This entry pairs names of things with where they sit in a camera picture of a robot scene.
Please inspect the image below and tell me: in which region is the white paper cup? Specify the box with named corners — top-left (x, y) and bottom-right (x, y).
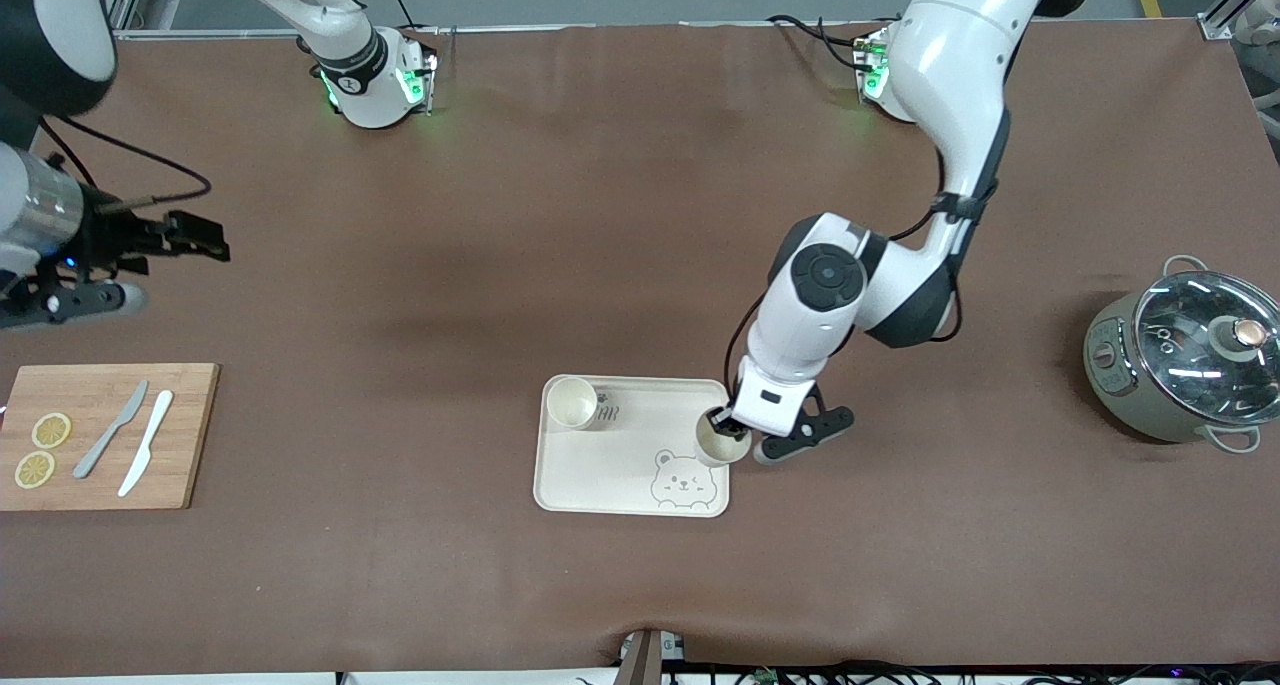
top-left (693, 408), bottom-right (753, 468)
top-left (546, 375), bottom-right (600, 432)

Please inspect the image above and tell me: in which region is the cream bear print tray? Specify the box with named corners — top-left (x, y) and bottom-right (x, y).
top-left (533, 374), bottom-right (731, 519)

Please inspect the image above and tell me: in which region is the grey plastic knife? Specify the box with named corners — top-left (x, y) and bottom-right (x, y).
top-left (73, 380), bottom-right (149, 480)

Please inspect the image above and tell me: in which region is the bamboo cutting board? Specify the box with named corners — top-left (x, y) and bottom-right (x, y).
top-left (0, 363), bottom-right (221, 512)

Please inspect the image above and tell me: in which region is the white plastic knife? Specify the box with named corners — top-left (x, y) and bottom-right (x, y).
top-left (118, 390), bottom-right (174, 498)

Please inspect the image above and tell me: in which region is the brown table cloth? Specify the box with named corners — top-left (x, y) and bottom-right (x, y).
top-left (0, 20), bottom-right (1280, 678)

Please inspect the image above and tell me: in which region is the grey-green electric pot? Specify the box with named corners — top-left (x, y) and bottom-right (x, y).
top-left (1084, 255), bottom-right (1280, 454)

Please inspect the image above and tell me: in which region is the glass pot lid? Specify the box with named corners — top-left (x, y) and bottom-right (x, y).
top-left (1133, 270), bottom-right (1280, 426)

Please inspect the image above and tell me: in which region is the metal clamp bracket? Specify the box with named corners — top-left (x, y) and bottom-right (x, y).
top-left (615, 628), bottom-right (687, 685)

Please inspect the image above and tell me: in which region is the black right arm base cable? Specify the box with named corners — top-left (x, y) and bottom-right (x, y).
top-left (375, 0), bottom-right (441, 61)

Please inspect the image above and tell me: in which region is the black arm base cable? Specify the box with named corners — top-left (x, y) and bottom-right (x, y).
top-left (765, 13), bottom-right (873, 72)
top-left (375, 0), bottom-right (441, 61)

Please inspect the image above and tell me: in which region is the black left arm base cable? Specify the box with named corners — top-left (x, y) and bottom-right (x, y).
top-left (765, 13), bottom-right (873, 72)

